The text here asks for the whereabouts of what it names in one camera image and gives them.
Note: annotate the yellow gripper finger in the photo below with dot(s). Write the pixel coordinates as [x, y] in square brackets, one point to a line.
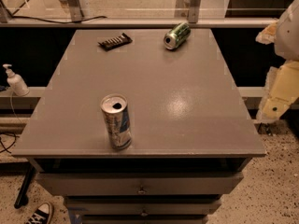
[281, 90]
[268, 34]

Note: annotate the silver blue redbull can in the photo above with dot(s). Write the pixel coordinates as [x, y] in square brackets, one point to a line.
[115, 112]

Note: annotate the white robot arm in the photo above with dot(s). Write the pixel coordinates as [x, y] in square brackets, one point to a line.
[286, 44]

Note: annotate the green soda can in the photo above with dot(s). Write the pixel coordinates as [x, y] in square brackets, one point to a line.
[177, 35]

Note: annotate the dark rxbar chocolate bar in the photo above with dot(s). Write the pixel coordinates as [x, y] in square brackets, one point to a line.
[115, 42]

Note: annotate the grey drawer cabinet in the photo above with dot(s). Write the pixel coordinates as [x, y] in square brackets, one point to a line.
[186, 115]

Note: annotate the middle grey drawer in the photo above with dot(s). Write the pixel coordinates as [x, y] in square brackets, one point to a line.
[146, 205]

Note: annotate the grey drawer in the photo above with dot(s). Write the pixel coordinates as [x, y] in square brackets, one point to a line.
[146, 205]
[138, 184]

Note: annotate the top grey drawer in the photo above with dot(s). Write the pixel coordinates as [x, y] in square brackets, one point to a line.
[138, 184]

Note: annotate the white pump bottle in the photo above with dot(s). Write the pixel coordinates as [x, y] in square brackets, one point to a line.
[16, 82]

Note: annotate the black table leg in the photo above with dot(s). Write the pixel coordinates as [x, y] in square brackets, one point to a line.
[22, 198]

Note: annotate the black white sneaker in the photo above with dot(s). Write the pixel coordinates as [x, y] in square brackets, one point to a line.
[42, 215]

